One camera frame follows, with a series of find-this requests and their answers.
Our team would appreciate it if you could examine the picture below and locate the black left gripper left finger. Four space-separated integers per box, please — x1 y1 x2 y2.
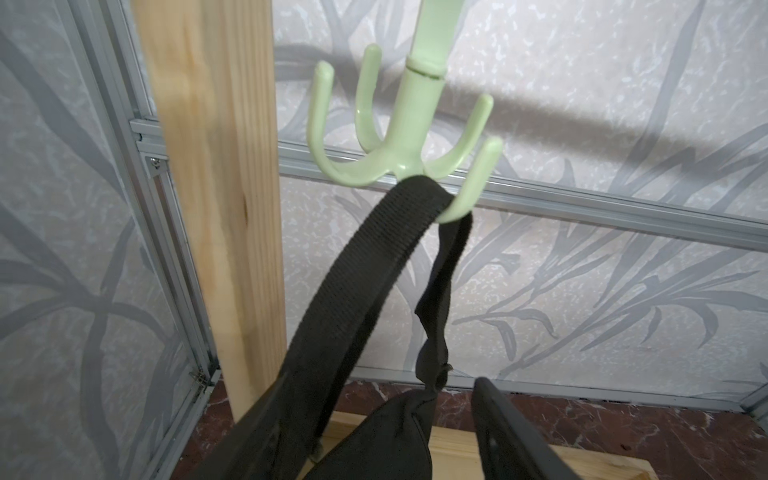
186 377 285 480

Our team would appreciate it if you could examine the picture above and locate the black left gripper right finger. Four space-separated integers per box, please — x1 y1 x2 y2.
471 377 579 480

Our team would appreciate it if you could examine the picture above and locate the black crossbody bag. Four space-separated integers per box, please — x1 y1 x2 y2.
263 175 475 480

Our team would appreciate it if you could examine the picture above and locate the green hook left end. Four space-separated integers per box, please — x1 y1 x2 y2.
306 1 503 224

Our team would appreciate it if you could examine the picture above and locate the wooden clothes rack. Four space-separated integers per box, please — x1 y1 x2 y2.
130 0 660 480

